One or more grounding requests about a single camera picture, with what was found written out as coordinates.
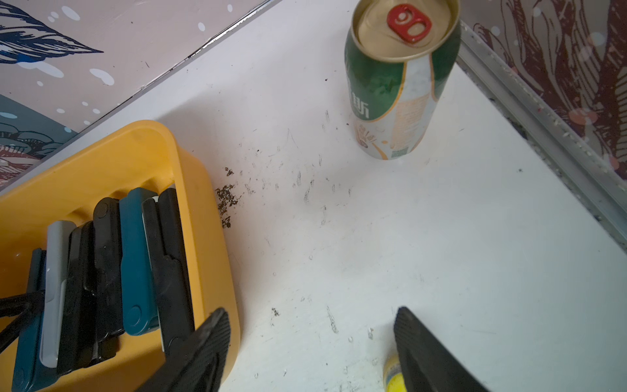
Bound grey pruning pliers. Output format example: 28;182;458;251
39;220;77;368

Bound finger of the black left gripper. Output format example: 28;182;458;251
1;291;45;352

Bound black pruning pliers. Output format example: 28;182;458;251
141;188;195;357
56;221;96;376
91;198;124;364

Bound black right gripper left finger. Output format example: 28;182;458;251
138;308;231;392

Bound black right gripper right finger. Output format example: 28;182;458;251
394;306;488;392

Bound yellow plastic storage box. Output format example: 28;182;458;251
1;121;241;391

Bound green white small bottle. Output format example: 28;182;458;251
345;0;461;160

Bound dark teal angled pruning pliers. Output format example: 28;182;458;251
11;248;59;392

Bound small yellow cap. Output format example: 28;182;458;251
383;354;407;392

